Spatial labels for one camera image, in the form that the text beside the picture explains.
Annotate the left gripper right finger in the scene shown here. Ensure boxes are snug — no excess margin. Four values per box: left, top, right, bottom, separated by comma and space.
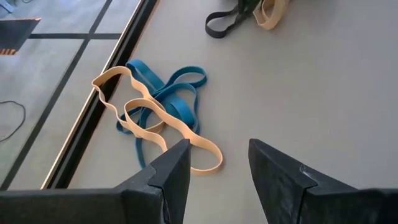
248, 138, 398, 224

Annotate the teal rubber band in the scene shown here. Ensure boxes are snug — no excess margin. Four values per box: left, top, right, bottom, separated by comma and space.
116, 58, 208, 170

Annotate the black aluminium table frame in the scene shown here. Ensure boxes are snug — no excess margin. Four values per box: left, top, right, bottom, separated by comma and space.
40, 0, 159, 190

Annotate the black rubber band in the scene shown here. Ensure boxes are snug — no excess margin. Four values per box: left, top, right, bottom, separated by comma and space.
204, 2, 249, 39

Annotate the hazard striped floor mat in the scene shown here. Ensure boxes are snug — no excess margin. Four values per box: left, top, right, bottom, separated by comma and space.
0, 17, 42, 56

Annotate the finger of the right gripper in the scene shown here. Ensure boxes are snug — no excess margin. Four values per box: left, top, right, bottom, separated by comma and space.
236, 0, 261, 16

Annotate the tan rubber band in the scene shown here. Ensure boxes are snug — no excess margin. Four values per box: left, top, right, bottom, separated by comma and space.
252, 0, 290, 31
91, 65, 224, 174

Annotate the black floor tape strip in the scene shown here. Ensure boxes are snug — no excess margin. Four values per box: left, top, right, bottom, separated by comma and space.
0, 0, 113, 191
28, 32, 122, 40

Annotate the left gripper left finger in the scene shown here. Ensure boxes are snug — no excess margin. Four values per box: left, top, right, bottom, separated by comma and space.
0, 138, 192, 224

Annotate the black floor cable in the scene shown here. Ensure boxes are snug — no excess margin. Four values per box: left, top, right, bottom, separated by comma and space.
0, 100, 27, 143

